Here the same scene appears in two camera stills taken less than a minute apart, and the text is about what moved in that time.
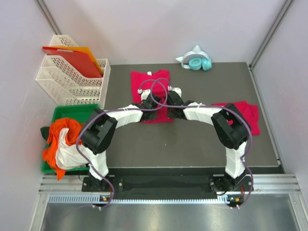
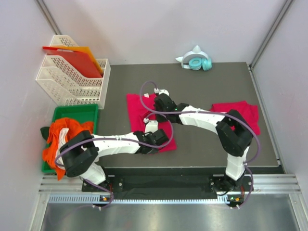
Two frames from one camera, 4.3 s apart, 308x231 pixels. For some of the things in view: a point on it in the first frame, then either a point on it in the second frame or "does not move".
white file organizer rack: (67, 83) does not move
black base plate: (169, 187) does not move
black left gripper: (154, 116) → (154, 148)
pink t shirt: (157, 82) → (141, 108)
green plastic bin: (80, 112) does not move
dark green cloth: (44, 132) does not move
